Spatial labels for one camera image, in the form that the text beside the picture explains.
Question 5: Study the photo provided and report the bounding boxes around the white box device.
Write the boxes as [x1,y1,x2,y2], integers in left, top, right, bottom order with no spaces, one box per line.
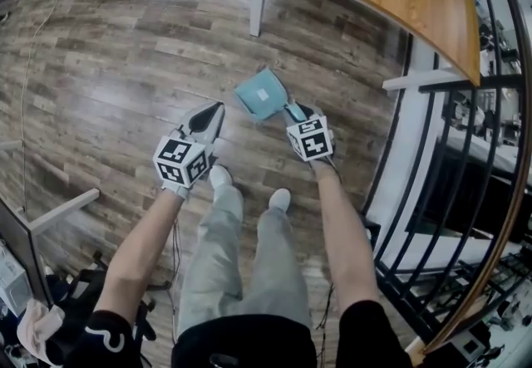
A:
[0,240,33,318]

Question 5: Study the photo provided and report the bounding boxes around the person's right forearm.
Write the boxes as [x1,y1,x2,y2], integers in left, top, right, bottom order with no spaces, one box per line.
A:
[312,160,382,317]

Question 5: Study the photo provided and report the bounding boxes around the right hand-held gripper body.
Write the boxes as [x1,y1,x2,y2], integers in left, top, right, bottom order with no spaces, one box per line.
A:
[284,112,337,171]

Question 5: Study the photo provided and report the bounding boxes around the black office chair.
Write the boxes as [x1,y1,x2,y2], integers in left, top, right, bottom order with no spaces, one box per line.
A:
[44,252,158,368]

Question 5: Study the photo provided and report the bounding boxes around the person's white right shoe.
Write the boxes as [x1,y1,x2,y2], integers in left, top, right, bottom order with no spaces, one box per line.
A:
[268,188,292,213]

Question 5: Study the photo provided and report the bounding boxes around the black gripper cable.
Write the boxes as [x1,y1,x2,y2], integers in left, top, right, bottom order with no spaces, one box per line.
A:
[165,214,185,342]
[314,282,336,363]

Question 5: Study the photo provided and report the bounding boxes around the thin white floor cable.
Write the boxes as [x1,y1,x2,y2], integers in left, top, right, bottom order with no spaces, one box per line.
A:
[19,0,110,213]

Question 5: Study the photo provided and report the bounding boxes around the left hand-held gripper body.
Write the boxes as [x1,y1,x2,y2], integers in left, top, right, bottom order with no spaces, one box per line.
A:
[152,111,220,199]

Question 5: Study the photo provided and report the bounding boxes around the grey desk frame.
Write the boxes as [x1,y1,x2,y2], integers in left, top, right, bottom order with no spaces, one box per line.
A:
[0,140,101,309]

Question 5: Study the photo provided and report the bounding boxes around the person's left forearm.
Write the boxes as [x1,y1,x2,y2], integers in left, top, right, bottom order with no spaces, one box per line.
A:
[91,186,187,320]

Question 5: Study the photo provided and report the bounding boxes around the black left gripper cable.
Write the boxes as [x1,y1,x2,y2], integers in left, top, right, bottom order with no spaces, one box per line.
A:
[165,214,185,342]

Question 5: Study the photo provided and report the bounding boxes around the teal plastic dustpan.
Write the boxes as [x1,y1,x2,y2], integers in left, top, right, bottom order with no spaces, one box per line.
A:
[234,66,308,125]

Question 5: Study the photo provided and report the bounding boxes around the pink cloth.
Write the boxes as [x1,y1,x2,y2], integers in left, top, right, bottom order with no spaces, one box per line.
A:
[16,298,67,359]

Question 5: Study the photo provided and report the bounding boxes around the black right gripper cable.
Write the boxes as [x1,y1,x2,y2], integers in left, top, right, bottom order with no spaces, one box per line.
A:
[314,282,336,363]

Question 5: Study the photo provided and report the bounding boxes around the person's white left shoe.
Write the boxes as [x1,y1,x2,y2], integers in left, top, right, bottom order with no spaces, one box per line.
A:
[209,164,234,189]

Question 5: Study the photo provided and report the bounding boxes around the person's black shirt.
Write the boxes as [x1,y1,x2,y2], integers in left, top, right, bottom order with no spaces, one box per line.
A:
[74,298,413,368]

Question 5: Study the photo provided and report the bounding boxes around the person's grey trousers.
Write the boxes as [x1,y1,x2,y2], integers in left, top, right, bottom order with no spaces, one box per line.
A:
[174,182,313,341]

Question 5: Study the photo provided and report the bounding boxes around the person's white shoe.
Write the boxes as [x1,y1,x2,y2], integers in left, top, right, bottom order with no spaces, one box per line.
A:
[268,188,292,213]
[209,164,234,189]

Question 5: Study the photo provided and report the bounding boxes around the black railing with wooden handrail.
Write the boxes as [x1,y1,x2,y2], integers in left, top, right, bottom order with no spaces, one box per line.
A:
[360,0,532,361]

